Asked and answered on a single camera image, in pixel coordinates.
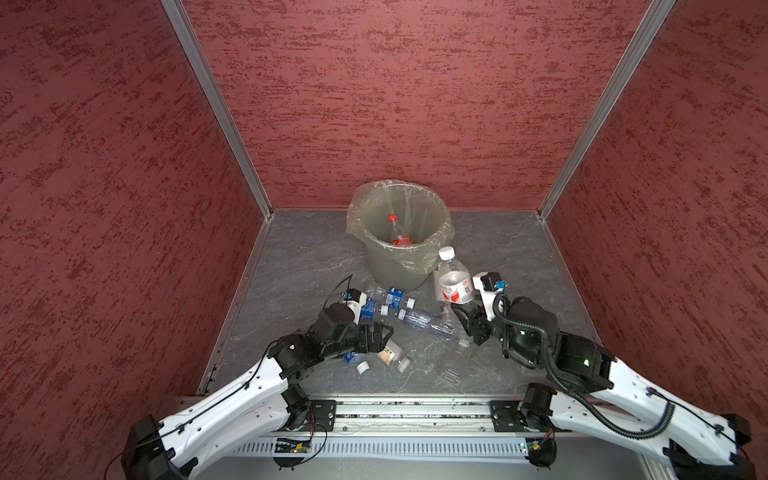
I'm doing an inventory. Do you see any right aluminium corner post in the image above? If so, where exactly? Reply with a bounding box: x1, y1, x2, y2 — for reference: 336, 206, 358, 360
538, 0, 676, 224

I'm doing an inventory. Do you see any yellow label clear bottle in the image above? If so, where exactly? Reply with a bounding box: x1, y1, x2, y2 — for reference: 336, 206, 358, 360
377, 339, 412, 373

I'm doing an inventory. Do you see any clear plastic bin liner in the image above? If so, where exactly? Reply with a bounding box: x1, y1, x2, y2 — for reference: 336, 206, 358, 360
346, 179, 456, 277

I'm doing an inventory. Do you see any white slotted cable duct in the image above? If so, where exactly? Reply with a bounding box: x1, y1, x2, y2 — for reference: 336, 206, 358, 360
230, 436, 529, 463

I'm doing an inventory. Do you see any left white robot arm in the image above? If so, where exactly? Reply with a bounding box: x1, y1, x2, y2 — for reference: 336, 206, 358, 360
120, 303, 394, 479

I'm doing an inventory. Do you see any small blue label bottle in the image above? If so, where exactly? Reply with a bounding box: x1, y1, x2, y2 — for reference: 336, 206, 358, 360
343, 352, 370, 375

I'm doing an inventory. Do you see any left aluminium corner post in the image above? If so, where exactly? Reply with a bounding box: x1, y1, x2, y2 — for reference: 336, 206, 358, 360
161, 0, 274, 222

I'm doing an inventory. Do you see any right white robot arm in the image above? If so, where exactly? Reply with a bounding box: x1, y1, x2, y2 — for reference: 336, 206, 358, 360
451, 292, 757, 479

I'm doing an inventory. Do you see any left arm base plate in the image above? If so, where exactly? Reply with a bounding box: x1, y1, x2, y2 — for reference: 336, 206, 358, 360
281, 399, 338, 432

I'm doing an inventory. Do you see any red label cola bottle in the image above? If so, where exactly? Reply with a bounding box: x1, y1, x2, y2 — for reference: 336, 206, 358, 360
388, 214, 413, 247

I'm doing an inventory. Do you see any white label square bottle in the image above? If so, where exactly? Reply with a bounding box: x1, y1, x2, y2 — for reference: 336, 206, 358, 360
433, 270, 450, 321

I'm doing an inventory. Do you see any aluminium corner post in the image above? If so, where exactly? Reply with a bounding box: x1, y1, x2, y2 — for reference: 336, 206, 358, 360
538, 0, 676, 224
161, 0, 274, 222

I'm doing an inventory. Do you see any blue label bottle upper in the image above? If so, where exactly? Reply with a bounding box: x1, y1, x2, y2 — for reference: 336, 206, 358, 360
365, 283, 415, 310

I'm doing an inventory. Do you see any slim clear blue bottle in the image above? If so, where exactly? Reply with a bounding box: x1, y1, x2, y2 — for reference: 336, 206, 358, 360
397, 309, 457, 340

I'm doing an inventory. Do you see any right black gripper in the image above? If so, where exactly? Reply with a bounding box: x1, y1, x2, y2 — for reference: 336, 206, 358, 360
451, 295, 545, 366

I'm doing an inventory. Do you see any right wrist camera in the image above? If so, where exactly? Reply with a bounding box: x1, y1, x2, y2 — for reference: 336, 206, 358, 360
472, 272, 506, 320

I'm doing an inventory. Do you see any blue label bottle left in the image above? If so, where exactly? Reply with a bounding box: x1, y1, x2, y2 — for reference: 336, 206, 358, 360
343, 299, 382, 325

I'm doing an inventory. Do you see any green cap clear bottle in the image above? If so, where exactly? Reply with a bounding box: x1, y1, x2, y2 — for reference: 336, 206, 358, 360
435, 336, 473, 388

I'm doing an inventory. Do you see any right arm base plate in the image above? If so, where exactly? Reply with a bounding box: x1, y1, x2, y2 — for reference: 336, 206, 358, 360
489, 400, 564, 434

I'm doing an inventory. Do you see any green plastic waste bin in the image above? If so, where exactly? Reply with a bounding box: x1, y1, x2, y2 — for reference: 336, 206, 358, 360
352, 181, 452, 293

